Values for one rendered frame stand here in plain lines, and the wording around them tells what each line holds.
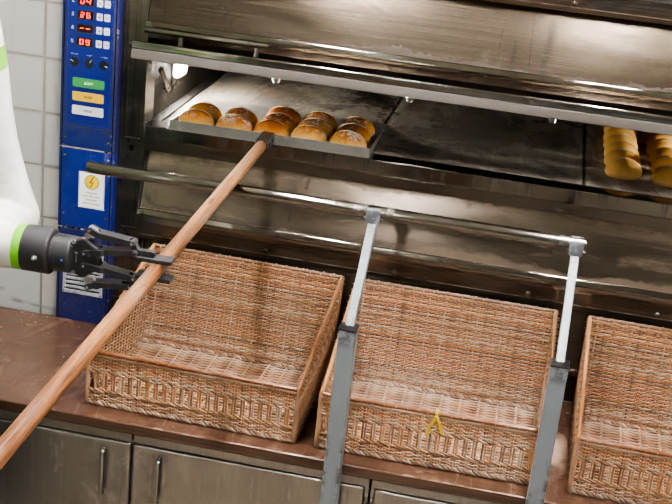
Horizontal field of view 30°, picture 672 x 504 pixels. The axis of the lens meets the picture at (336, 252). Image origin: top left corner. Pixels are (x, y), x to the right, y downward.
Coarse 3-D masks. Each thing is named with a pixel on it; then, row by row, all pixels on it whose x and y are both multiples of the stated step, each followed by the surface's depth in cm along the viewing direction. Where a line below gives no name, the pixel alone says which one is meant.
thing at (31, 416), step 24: (264, 144) 325; (240, 168) 303; (216, 192) 284; (192, 216) 269; (144, 288) 232; (120, 312) 220; (96, 336) 210; (72, 360) 201; (48, 384) 193; (48, 408) 188; (24, 432) 180; (0, 456) 173
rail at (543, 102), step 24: (144, 48) 319; (168, 48) 318; (192, 48) 318; (312, 72) 312; (336, 72) 311; (360, 72) 311; (480, 96) 306; (504, 96) 305; (528, 96) 305; (648, 120) 301
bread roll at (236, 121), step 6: (228, 114) 339; (234, 114) 339; (222, 120) 338; (228, 120) 337; (234, 120) 337; (240, 120) 337; (246, 120) 338; (222, 126) 338; (228, 126) 337; (234, 126) 337; (240, 126) 337; (246, 126) 337
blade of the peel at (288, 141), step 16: (224, 112) 360; (256, 112) 363; (304, 112) 368; (176, 128) 339; (192, 128) 338; (208, 128) 337; (224, 128) 336; (336, 128) 356; (384, 128) 361; (288, 144) 335; (304, 144) 334; (320, 144) 333; (336, 144) 333; (368, 144) 344
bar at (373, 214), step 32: (256, 192) 301; (288, 192) 301; (416, 224) 297; (448, 224) 295; (480, 224) 294; (576, 256) 291; (352, 320) 287; (352, 352) 286; (544, 416) 282; (544, 448) 284; (544, 480) 287
